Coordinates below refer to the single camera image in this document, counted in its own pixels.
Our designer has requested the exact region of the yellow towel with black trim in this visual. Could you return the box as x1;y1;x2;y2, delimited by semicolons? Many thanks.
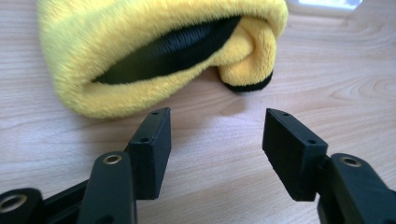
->
35;0;290;119

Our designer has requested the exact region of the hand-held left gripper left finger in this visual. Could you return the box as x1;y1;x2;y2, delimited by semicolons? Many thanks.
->
125;106;173;201

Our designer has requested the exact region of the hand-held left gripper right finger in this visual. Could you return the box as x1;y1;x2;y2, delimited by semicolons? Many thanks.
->
262;107;330;203

